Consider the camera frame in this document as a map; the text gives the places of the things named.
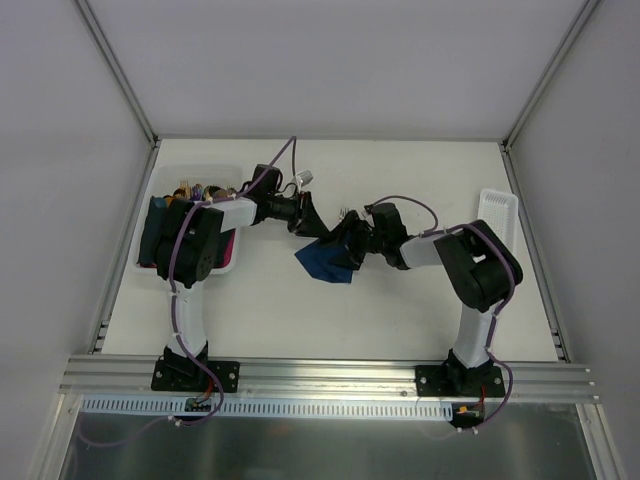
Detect blue paper napkin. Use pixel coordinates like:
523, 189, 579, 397
295, 239, 353, 284

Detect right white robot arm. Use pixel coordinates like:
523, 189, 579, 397
323, 202, 523, 399

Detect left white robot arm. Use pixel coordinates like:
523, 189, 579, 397
151, 164, 328, 392

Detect gold utensils in bin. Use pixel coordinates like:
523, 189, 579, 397
164, 180, 237, 205

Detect rolled dark napkin bundles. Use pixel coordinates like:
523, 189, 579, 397
136, 195, 235, 273

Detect white perforated utensil tray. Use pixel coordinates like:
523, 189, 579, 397
478, 188, 519, 254

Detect white plastic bin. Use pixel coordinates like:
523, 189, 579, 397
129, 163, 243, 278

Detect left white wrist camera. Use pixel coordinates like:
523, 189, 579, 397
294, 170, 314, 189

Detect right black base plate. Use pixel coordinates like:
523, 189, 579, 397
415, 363, 506, 399

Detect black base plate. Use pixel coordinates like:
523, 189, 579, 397
150, 354, 241, 393
415, 363, 506, 399

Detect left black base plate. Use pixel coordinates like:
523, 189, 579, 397
150, 354, 241, 393

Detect white slotted cable duct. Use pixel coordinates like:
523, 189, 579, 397
80, 395, 453, 422

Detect aluminium mounting rail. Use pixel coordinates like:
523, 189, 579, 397
59, 354, 602, 404

